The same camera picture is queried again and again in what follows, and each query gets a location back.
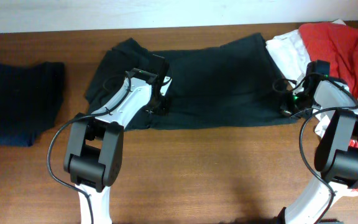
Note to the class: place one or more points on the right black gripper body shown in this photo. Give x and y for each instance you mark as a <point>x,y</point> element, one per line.
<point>291,107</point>

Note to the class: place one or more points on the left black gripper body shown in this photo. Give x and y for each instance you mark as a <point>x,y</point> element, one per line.
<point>161,101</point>

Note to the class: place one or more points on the black Nike t-shirt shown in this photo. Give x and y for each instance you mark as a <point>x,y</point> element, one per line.
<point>229,85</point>

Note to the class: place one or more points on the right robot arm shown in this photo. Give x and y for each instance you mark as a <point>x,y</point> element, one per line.
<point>335,168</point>

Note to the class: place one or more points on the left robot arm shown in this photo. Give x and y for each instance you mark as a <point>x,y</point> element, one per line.
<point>94,152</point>

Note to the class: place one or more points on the white t-shirt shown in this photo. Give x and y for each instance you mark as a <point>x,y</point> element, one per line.
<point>290,54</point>

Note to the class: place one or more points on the red t-shirt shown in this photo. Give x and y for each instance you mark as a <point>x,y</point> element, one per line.
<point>336,44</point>

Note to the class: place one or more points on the folded dark navy garment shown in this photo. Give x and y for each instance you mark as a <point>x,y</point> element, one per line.
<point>30,99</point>

